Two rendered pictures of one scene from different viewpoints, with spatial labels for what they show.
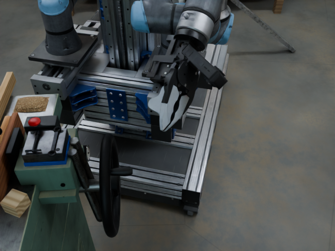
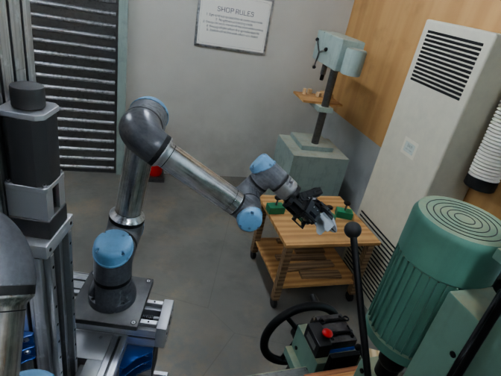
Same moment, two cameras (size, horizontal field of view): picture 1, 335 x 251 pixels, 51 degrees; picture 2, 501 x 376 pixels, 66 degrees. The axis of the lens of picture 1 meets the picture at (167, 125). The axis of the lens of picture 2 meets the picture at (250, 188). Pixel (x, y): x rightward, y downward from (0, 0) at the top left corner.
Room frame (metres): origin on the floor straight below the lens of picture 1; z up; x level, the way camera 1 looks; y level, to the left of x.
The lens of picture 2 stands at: (1.14, 0.98, 1.81)
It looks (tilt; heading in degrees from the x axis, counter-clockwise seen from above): 28 degrees down; 252
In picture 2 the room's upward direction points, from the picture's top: 11 degrees clockwise
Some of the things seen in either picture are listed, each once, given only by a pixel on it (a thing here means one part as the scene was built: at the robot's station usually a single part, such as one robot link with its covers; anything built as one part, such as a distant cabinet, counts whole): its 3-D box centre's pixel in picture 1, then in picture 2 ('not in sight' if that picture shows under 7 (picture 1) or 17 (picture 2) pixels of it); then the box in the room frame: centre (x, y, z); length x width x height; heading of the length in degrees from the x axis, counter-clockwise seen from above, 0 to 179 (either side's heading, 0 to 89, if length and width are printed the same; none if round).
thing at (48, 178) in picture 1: (51, 159); (324, 351); (0.60, 0.31, 0.91); 0.15 x 0.14 x 0.09; 4
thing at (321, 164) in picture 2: not in sight; (316, 138); (-0.23, -1.77, 0.79); 0.62 x 0.48 x 1.58; 90
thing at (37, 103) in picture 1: (30, 102); not in sight; (0.84, 0.43, 0.91); 0.10 x 0.07 x 0.02; 94
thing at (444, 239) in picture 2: not in sight; (431, 283); (0.58, 0.50, 1.35); 0.18 x 0.18 x 0.31
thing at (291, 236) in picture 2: not in sight; (308, 242); (0.01, -0.99, 0.32); 0.66 x 0.57 x 0.64; 3
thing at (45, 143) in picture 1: (45, 138); (329, 333); (0.61, 0.31, 0.99); 0.13 x 0.11 x 0.06; 4
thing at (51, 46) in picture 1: (61, 36); not in sight; (1.33, 0.45, 0.87); 0.15 x 0.15 x 0.10
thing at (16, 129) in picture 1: (29, 151); (335, 356); (0.60, 0.35, 0.95); 0.09 x 0.07 x 0.09; 4
